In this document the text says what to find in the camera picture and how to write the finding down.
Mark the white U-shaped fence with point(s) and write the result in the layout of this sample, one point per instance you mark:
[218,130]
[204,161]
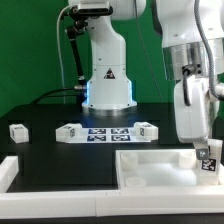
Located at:
[202,199]

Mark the black camera on mount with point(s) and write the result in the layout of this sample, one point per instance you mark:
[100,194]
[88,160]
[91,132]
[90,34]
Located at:
[80,14]

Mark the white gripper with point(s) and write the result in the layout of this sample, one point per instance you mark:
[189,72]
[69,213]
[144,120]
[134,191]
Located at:
[191,105]

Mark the fiducial marker sheet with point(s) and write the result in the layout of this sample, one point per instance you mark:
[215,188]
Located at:
[107,135]

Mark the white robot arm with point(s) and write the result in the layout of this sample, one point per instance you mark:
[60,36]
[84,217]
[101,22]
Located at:
[192,41]

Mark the white square table top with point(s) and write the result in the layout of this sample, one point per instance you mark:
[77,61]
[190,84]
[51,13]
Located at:
[146,169]

